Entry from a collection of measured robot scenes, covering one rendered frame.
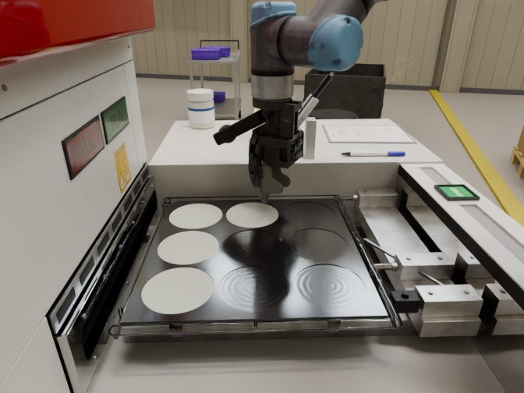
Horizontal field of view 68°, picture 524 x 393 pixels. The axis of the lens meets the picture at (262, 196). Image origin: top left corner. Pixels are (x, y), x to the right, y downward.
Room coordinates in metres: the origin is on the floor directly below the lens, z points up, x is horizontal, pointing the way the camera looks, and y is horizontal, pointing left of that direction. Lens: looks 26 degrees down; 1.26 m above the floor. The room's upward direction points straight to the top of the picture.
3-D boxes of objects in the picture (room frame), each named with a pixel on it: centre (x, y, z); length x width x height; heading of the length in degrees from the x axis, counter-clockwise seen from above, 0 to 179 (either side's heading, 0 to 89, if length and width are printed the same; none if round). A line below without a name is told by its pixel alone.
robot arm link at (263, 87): (0.70, -0.02, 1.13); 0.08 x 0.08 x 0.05
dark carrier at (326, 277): (0.55, 0.01, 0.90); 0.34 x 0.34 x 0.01; 2
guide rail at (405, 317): (0.43, -0.05, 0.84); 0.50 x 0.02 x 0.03; 92
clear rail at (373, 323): (0.37, 0.01, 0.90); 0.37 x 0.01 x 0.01; 92
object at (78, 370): (0.53, 0.22, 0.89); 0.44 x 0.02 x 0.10; 2
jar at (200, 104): (1.04, 0.16, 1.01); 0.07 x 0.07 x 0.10
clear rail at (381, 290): (0.55, -0.17, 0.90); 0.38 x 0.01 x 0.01; 2
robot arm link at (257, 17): (0.70, -0.02, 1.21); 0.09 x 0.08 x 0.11; 43
